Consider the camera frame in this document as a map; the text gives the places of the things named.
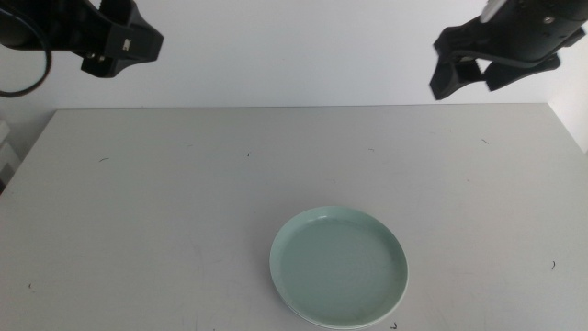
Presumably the pale green shallow bowl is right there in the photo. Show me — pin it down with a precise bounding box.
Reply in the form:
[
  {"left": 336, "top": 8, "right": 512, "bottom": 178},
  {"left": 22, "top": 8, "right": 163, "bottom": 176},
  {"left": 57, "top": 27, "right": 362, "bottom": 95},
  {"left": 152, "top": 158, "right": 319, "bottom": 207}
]
[{"left": 268, "top": 205, "right": 409, "bottom": 329}]

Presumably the white shallow bowl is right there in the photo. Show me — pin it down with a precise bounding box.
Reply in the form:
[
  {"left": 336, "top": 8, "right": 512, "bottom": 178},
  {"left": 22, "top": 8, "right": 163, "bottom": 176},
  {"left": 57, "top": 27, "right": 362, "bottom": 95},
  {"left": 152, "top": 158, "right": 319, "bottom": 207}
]
[{"left": 275, "top": 284, "right": 405, "bottom": 331}]

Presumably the thin black cable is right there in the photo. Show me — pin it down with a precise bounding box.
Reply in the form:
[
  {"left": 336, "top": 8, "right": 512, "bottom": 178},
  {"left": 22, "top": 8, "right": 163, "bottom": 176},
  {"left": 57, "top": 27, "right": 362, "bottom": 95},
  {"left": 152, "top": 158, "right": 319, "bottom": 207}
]
[{"left": 0, "top": 7, "right": 52, "bottom": 98}]

